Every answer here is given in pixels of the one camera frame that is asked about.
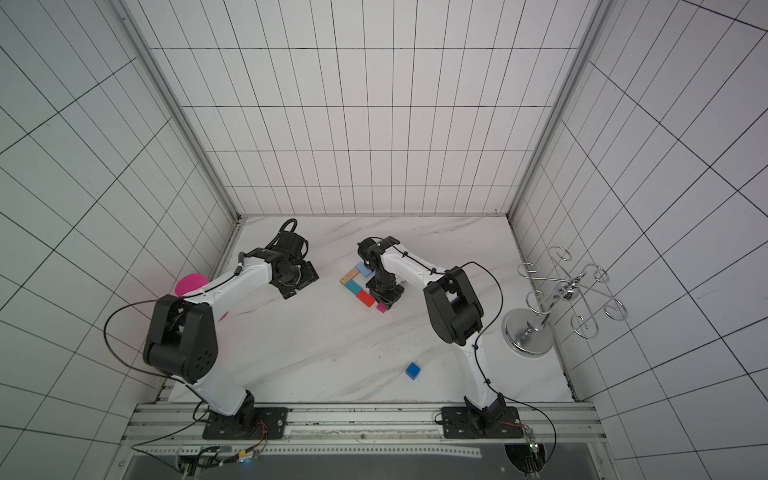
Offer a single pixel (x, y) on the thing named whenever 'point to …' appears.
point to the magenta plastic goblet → (189, 282)
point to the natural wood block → (349, 276)
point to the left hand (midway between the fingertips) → (307, 287)
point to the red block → (366, 298)
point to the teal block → (353, 287)
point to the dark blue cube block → (412, 370)
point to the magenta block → (381, 307)
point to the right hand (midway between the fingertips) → (380, 295)
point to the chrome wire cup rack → (528, 332)
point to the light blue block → (363, 269)
